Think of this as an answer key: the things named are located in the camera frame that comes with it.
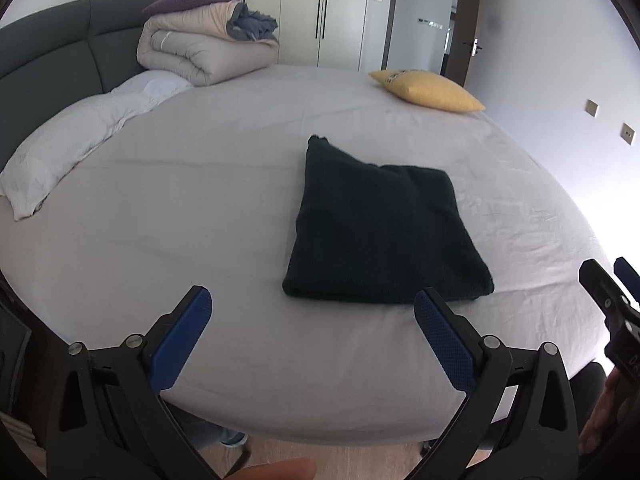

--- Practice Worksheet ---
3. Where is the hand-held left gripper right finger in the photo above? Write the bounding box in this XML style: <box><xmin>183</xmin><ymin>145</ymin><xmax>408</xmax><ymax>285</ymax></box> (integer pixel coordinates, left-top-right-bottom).
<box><xmin>402</xmin><ymin>287</ymin><xmax>582</xmax><ymax>480</ymax></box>

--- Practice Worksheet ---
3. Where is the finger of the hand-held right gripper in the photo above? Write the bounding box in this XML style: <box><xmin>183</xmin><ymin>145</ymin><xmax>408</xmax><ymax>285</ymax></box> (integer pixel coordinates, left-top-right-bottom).
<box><xmin>578</xmin><ymin>258</ymin><xmax>640</xmax><ymax>322</ymax></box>
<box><xmin>613</xmin><ymin>256</ymin><xmax>640</xmax><ymax>292</ymax></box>

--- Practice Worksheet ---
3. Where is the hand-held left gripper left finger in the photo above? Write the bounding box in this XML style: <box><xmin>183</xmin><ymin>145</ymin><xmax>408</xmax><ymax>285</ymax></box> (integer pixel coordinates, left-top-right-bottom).
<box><xmin>46</xmin><ymin>285</ymin><xmax>221</xmax><ymax>480</ymax></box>

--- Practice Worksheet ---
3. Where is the dark green sweater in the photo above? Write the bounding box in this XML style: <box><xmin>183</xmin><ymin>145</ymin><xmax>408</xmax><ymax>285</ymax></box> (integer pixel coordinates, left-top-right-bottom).
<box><xmin>281</xmin><ymin>134</ymin><xmax>496</xmax><ymax>306</ymax></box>

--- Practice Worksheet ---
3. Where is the person's right hand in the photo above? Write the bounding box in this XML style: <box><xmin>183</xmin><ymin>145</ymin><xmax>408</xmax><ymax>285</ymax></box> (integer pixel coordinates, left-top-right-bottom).
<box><xmin>579</xmin><ymin>366</ymin><xmax>628</xmax><ymax>457</ymax></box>

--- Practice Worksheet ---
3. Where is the person's left hand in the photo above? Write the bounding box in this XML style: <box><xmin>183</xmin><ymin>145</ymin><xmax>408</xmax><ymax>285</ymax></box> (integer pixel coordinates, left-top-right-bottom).
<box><xmin>239</xmin><ymin>458</ymin><xmax>318</xmax><ymax>480</ymax></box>

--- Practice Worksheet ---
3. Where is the bed with white sheet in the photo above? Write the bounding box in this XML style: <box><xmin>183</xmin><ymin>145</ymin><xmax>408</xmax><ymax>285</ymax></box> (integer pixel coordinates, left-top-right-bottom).
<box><xmin>0</xmin><ymin>62</ymin><xmax>615</xmax><ymax>450</ymax></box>

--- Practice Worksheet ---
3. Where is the white pillow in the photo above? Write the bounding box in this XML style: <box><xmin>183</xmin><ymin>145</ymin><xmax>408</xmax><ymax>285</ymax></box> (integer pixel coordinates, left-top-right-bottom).
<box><xmin>0</xmin><ymin>70</ymin><xmax>194</xmax><ymax>222</ymax></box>

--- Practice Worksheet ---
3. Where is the yellow pillow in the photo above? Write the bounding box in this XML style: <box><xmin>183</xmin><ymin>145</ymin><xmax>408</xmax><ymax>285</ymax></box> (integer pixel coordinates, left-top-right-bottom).
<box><xmin>368</xmin><ymin>68</ymin><xmax>487</xmax><ymax>113</ymax></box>

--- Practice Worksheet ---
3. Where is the folded beige duvet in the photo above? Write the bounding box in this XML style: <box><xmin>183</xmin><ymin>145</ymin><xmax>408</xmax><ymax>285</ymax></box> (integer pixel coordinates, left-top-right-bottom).
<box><xmin>136</xmin><ymin>1</ymin><xmax>281</xmax><ymax>87</ymax></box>

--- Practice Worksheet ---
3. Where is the brown door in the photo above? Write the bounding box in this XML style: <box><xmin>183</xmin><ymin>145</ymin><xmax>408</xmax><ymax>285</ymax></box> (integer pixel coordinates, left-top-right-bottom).
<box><xmin>440</xmin><ymin>0</ymin><xmax>488</xmax><ymax>89</ymax></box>

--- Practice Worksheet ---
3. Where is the dark grey padded headboard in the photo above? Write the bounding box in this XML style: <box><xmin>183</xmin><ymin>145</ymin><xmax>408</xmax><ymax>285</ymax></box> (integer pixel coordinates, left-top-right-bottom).
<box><xmin>0</xmin><ymin>0</ymin><xmax>170</xmax><ymax>171</ymax></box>

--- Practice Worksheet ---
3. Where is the blue-grey cloth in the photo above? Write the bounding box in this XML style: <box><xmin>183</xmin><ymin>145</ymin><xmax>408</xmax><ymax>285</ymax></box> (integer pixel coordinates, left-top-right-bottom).
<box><xmin>227</xmin><ymin>2</ymin><xmax>279</xmax><ymax>42</ymax></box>

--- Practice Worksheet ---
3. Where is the purple pillow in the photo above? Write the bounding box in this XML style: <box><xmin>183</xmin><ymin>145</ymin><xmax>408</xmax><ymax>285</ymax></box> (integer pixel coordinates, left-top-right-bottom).
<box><xmin>142</xmin><ymin>0</ymin><xmax>244</xmax><ymax>16</ymax></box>

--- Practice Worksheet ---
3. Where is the cream wardrobe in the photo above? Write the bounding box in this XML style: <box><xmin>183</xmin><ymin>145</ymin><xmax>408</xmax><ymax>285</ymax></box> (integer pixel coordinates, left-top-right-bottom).
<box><xmin>207</xmin><ymin>0</ymin><xmax>397</xmax><ymax>74</ymax></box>

